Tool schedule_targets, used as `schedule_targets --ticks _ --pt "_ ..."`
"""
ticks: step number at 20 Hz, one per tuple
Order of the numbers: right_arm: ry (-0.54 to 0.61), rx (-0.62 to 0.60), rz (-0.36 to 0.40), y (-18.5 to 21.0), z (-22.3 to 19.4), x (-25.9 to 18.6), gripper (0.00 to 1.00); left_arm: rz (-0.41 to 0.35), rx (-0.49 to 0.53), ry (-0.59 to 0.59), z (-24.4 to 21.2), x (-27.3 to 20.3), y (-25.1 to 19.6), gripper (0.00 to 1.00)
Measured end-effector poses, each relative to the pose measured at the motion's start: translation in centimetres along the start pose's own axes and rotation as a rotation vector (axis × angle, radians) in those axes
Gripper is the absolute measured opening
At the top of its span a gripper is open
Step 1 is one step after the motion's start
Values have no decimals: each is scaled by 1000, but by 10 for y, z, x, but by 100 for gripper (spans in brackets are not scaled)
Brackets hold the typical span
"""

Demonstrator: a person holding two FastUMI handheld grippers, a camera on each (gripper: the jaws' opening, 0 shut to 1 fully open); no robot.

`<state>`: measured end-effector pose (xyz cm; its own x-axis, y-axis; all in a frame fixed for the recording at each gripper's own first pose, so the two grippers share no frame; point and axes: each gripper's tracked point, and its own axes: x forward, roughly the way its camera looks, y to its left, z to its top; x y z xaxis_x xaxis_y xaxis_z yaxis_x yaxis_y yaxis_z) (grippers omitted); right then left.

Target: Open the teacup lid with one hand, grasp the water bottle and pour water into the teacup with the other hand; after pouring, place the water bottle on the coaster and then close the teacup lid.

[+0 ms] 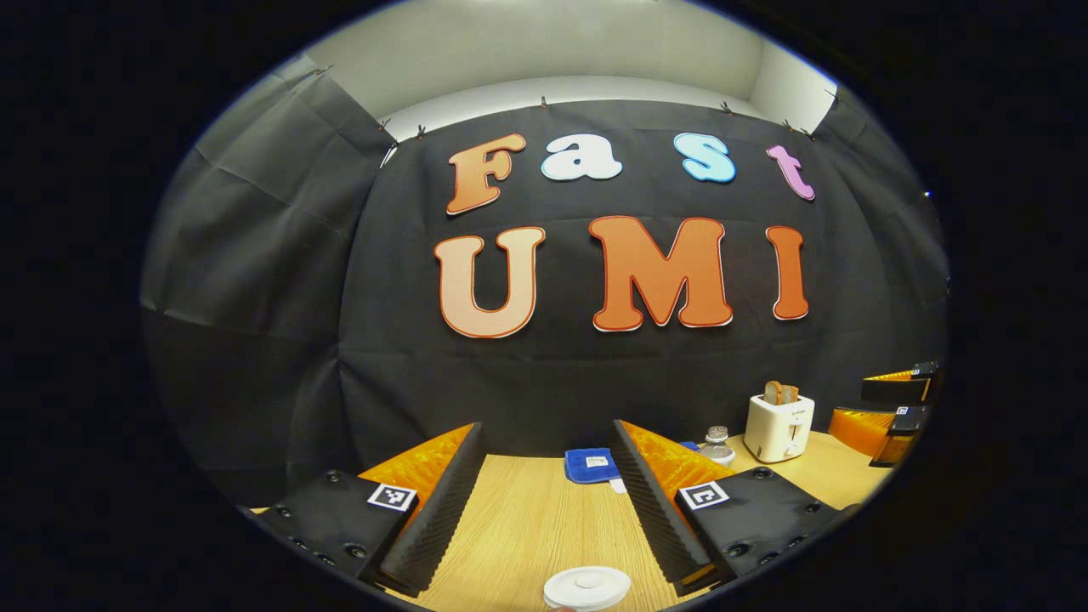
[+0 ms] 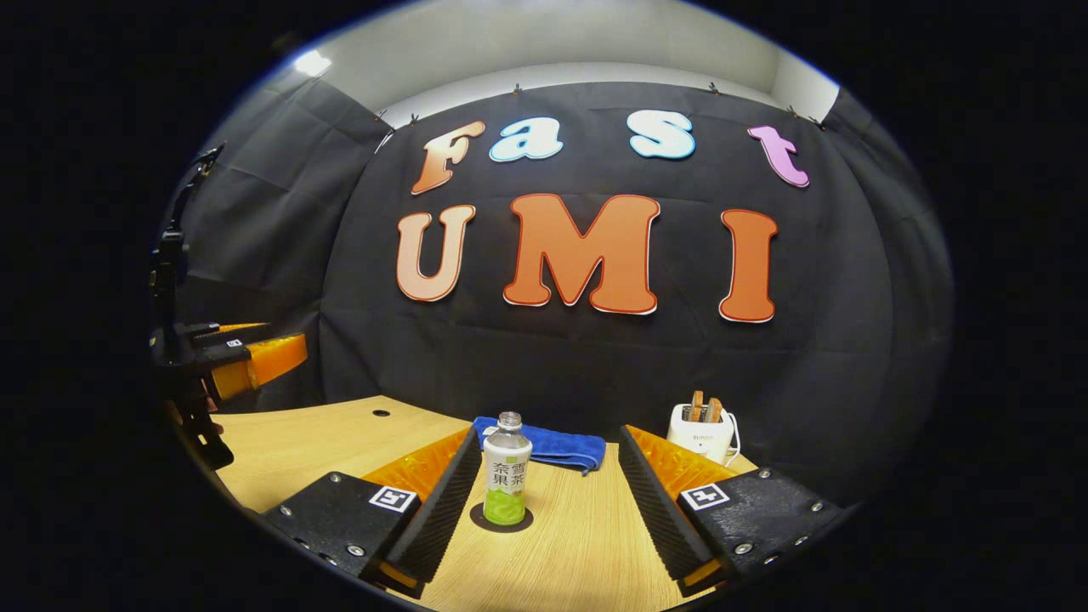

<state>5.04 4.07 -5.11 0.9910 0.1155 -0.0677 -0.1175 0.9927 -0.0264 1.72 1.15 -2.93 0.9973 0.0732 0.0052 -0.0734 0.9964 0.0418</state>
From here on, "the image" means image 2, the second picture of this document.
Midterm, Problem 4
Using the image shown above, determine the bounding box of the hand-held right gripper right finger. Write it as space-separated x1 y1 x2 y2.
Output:
618 425 847 598

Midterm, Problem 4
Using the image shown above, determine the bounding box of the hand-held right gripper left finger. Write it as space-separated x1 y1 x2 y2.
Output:
259 427 483 598

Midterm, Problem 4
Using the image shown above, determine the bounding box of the dark round coaster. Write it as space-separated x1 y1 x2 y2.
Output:
470 501 535 534

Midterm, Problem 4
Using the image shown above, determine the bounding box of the white green label water bottle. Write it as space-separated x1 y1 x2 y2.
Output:
483 411 534 527

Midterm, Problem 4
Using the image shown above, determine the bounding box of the white toaster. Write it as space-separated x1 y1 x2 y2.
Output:
666 403 736 466

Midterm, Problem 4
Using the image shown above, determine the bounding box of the blue towel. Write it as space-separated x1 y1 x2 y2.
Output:
473 416 607 474

